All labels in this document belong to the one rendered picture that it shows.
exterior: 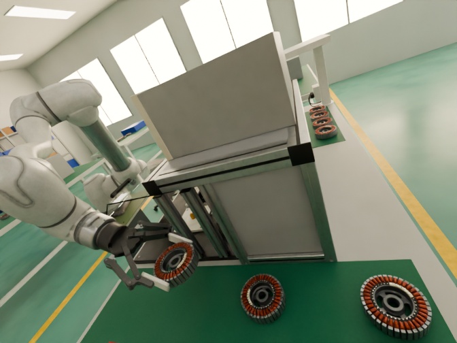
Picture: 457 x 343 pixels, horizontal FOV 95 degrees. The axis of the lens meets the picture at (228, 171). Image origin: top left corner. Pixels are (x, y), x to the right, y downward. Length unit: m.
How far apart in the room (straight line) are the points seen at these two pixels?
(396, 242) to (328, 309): 0.26
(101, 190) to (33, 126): 0.59
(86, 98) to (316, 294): 1.06
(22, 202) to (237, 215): 0.46
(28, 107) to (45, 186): 0.56
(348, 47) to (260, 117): 5.00
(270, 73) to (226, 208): 0.35
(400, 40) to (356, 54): 0.74
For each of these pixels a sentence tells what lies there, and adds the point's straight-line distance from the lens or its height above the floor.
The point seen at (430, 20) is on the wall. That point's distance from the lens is 5.89.
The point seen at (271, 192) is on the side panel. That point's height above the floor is 1.00.
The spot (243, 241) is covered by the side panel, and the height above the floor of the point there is 0.84.
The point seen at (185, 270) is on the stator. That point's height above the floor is 0.94.
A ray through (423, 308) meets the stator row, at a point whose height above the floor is 0.78.
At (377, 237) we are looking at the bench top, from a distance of 0.73.
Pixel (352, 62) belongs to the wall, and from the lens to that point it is 5.54.
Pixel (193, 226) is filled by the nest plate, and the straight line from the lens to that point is 0.93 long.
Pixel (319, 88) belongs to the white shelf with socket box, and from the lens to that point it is 1.76.
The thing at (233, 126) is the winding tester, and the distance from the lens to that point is 0.55.
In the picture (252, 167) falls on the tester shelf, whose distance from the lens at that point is 0.47.
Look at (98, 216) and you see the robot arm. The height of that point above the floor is 1.09.
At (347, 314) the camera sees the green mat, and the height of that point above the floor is 0.75.
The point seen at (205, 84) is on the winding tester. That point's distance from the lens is 0.54.
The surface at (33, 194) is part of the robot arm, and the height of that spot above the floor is 1.23.
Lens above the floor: 1.31
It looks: 26 degrees down
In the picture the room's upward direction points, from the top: 24 degrees counter-clockwise
